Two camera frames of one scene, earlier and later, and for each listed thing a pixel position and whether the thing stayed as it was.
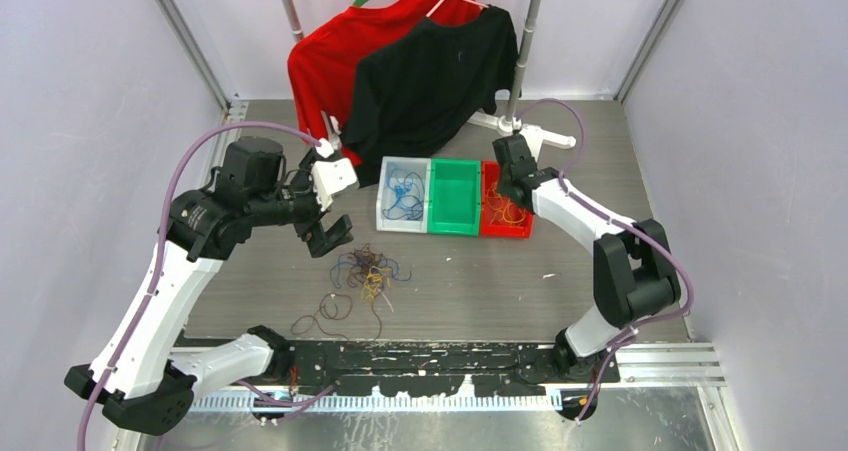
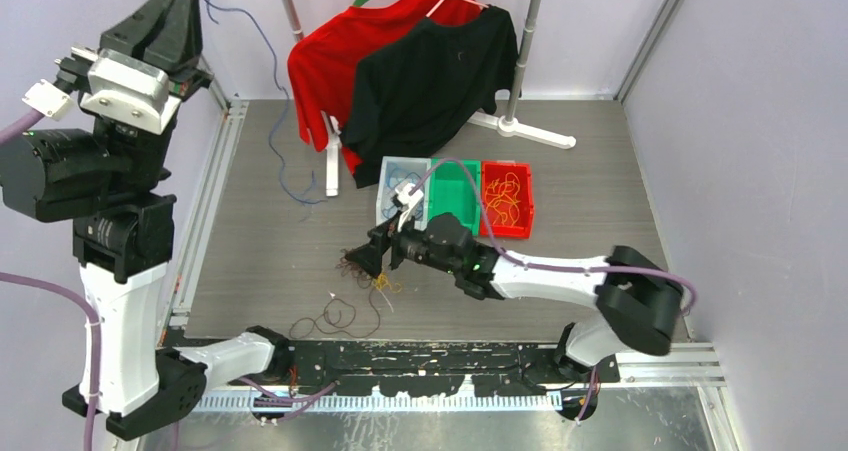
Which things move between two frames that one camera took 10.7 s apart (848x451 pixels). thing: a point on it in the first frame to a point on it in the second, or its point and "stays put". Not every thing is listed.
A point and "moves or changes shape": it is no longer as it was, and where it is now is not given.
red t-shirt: (323, 62) stays put
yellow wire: (501, 206) stays put
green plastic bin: (453, 203) stays put
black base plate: (435, 365) stays put
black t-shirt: (422, 92) stays put
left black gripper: (312, 231) to (165, 31)
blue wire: (362, 260) to (210, 6)
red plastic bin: (500, 217) stays put
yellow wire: (373, 280) moves or changes shape
